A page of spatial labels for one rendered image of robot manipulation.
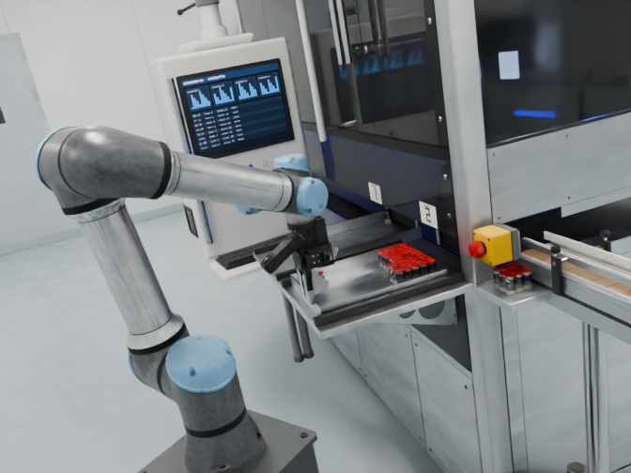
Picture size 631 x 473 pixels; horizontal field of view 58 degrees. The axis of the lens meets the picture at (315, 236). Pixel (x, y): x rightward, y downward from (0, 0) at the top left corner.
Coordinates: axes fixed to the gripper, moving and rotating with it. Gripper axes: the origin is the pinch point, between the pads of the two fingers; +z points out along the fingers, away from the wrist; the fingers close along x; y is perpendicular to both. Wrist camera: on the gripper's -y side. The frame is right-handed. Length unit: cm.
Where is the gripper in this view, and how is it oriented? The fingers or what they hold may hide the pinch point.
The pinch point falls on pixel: (308, 299)
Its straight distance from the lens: 140.4
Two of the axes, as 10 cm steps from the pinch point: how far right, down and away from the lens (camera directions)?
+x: -3.2, -2.4, 9.2
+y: 9.3, -2.5, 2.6
